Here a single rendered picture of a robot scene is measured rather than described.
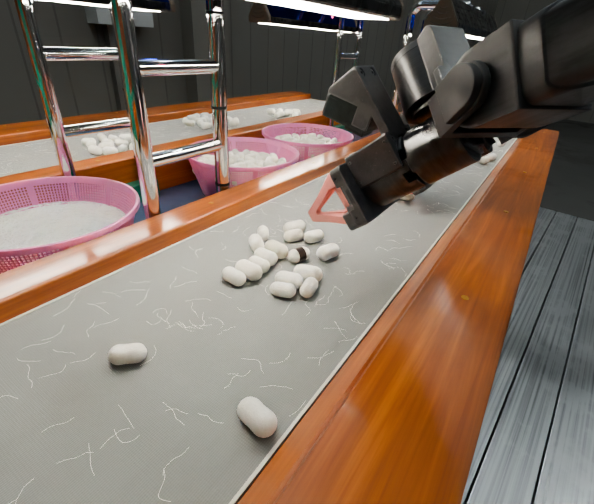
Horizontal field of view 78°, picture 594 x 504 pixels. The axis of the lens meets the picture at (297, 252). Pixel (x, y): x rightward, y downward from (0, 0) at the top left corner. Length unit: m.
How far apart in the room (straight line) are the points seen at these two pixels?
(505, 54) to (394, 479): 0.29
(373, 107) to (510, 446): 0.36
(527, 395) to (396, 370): 0.21
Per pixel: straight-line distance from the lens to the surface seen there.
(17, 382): 0.40
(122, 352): 0.37
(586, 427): 0.52
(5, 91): 2.51
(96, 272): 0.50
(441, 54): 0.38
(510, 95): 0.30
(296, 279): 0.43
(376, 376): 0.33
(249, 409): 0.30
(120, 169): 0.87
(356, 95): 0.39
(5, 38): 2.51
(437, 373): 0.35
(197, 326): 0.40
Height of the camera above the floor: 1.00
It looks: 30 degrees down
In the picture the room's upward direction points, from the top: 4 degrees clockwise
